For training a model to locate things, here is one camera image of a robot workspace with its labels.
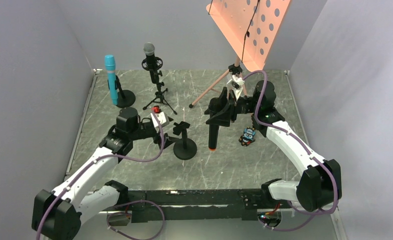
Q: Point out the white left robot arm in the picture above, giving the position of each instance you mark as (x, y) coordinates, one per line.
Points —
(94, 169)

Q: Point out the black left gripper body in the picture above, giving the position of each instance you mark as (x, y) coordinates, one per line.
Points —
(160, 136)

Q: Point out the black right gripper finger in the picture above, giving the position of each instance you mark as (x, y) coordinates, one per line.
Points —
(218, 105)
(222, 118)

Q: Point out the black round-base mic stand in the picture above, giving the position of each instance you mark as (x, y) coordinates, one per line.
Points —
(125, 98)

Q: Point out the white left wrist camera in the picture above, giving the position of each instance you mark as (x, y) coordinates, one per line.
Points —
(158, 117)

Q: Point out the black tripod shock-mount stand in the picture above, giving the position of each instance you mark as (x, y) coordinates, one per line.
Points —
(159, 94)

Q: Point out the black microphone orange end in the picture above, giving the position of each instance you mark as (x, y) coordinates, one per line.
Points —
(213, 137)

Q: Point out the cartoon monster sticker toy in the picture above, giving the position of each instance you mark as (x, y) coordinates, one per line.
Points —
(248, 136)

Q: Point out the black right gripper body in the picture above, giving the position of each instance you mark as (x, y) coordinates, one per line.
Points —
(223, 110)

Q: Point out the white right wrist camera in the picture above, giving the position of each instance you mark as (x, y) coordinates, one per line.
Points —
(236, 85)

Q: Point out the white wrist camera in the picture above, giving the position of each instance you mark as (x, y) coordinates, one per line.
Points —
(158, 117)
(236, 85)

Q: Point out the aluminium frame rail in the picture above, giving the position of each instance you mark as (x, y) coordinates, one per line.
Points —
(59, 219)

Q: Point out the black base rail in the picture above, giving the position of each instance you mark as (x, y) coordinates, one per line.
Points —
(208, 204)

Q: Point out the black glitter microphone silver head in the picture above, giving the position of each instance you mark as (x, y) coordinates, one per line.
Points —
(151, 61)

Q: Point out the blue toy microphone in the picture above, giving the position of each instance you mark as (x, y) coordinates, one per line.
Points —
(110, 66)

